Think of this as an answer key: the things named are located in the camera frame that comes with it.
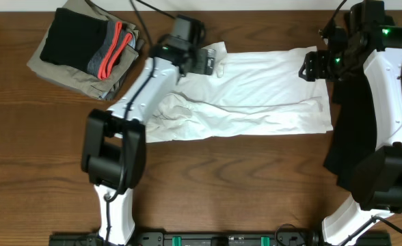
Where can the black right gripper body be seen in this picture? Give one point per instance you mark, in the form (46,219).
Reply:
(338,67)

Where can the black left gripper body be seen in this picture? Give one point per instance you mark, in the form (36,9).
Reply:
(200,61)

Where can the white printed t-shirt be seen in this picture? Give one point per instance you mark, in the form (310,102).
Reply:
(252,93)

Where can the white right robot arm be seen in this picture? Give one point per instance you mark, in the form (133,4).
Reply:
(376,188)

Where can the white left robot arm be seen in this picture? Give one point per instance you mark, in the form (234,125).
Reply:
(114,150)

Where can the black garment on right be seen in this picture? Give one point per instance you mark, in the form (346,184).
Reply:
(355,133)

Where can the grey shorts with red trim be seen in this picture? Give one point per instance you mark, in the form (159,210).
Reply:
(117,38)

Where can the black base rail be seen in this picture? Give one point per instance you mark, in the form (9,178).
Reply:
(283,237)

